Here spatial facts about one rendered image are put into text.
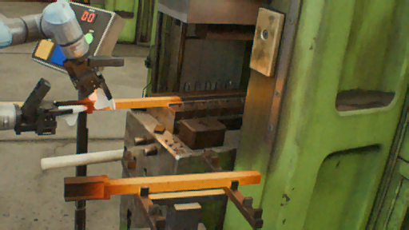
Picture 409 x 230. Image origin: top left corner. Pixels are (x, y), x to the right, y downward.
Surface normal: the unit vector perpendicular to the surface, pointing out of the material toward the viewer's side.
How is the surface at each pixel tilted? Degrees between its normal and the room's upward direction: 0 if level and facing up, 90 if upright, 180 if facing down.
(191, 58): 90
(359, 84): 89
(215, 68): 90
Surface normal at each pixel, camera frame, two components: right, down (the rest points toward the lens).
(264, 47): -0.85, 0.07
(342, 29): 0.51, 0.36
